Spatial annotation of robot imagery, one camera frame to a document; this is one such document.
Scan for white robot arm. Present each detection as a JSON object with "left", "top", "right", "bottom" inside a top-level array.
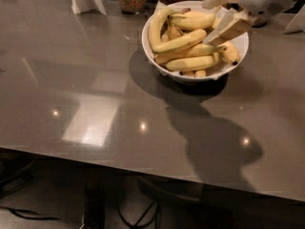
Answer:
[{"left": 202, "top": 0, "right": 304, "bottom": 45}]

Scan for yellow banana lower long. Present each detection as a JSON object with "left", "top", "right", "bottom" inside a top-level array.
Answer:
[{"left": 154, "top": 44, "right": 221, "bottom": 65}]

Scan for yellow banana top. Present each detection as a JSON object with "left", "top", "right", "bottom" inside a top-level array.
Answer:
[{"left": 169, "top": 9, "right": 219, "bottom": 31}]

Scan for yellow banana front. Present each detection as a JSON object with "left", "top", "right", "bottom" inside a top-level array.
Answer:
[{"left": 165, "top": 52, "right": 221, "bottom": 72}]

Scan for yellow banana left curved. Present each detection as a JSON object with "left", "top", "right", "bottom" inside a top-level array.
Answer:
[{"left": 149, "top": 7, "right": 174, "bottom": 49}]

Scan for white ceramic bowl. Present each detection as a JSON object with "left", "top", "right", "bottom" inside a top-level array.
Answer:
[{"left": 141, "top": 1, "right": 249, "bottom": 84}]

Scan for glass jar of nuts right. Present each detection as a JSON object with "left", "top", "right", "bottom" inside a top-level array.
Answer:
[{"left": 253, "top": 17, "right": 267, "bottom": 28}]

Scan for small bananas underneath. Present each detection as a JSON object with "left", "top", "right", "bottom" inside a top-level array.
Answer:
[{"left": 160, "top": 17, "right": 208, "bottom": 79}]

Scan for black floor cable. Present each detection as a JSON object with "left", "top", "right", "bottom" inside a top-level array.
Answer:
[{"left": 0, "top": 191, "right": 161, "bottom": 229}]

